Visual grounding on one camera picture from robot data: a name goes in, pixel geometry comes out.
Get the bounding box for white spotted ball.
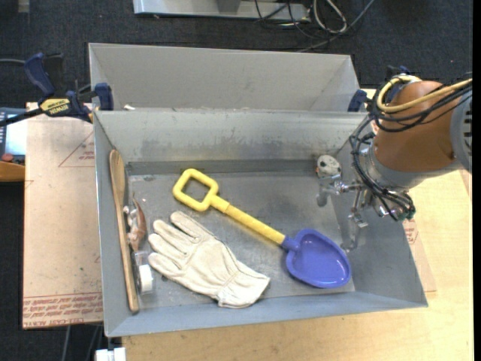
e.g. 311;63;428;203
316;154;343;179

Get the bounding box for wooden spoon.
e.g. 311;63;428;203
108;148;141;314

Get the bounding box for white work glove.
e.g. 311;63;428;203
147;211;272;310

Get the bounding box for clear tape dispenser, white roll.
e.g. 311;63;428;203
131;250;156;297

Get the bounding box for yellow and blue toy shovel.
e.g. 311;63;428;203
171;168;352;290

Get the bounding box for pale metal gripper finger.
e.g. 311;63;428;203
339;197;371;251
316;174;356;207

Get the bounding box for grey metal bin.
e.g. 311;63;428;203
88;42;429;338

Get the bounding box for brown cardboard board, red print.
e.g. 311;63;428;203
22;102;438;331

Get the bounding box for brown and white toy animal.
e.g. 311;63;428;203
123;195;149;252

